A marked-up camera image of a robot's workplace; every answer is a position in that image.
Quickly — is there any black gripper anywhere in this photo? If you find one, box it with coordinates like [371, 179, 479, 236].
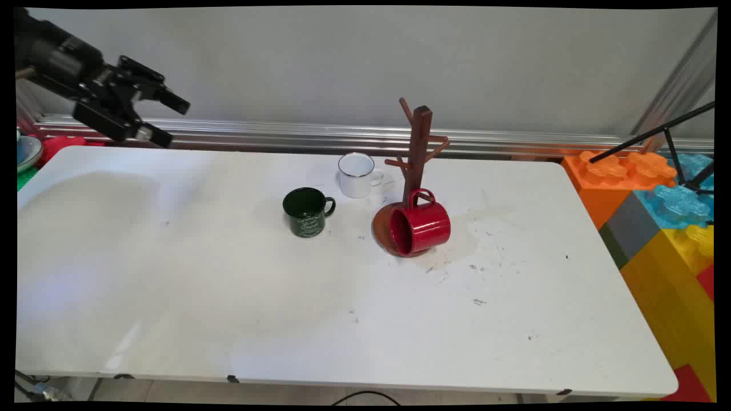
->
[54, 39, 191, 150]

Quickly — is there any red ceramic mug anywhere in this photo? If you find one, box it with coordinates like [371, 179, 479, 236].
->
[389, 188, 452, 257]

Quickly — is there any red toy object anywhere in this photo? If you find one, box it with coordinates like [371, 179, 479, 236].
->
[39, 135, 105, 167]

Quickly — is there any grey blue bowl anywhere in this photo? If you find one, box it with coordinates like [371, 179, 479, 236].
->
[16, 136, 44, 173]

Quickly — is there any dark green enamel mug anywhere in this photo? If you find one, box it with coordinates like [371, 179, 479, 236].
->
[283, 187, 336, 239]

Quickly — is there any white enamel mug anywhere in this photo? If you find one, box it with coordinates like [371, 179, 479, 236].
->
[338, 152, 384, 199]

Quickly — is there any brown wooden mug tree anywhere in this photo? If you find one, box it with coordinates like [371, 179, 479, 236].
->
[372, 97, 451, 259]

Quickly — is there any orange giant building block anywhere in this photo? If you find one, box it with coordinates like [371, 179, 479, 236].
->
[561, 150, 678, 230]

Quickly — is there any dark green building block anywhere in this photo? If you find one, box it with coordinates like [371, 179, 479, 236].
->
[599, 225, 629, 269]

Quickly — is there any black tripod stand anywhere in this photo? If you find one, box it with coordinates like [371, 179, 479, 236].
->
[588, 101, 716, 196]

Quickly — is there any grey giant building block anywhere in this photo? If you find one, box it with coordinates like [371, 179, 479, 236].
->
[605, 191, 666, 261]

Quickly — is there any blue giant building block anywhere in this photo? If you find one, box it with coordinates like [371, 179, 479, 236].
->
[634, 153, 715, 230]

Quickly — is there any yellow giant building block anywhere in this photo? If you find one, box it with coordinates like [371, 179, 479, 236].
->
[620, 224, 717, 400]

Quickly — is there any small red building block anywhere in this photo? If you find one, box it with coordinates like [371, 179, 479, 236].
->
[696, 264, 716, 301]

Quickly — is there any large red building block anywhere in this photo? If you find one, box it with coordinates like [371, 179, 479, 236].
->
[662, 364, 714, 403]

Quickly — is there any horizontal aluminium frame rail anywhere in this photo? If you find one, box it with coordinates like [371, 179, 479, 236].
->
[33, 114, 715, 158]

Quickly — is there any metal cable connector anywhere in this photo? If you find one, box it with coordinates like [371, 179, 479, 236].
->
[14, 370, 74, 402]

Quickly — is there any black floor cable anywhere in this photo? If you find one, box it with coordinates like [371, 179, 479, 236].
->
[330, 390, 401, 406]

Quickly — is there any diagonal aluminium frame post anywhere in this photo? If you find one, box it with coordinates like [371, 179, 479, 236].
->
[630, 10, 718, 139]

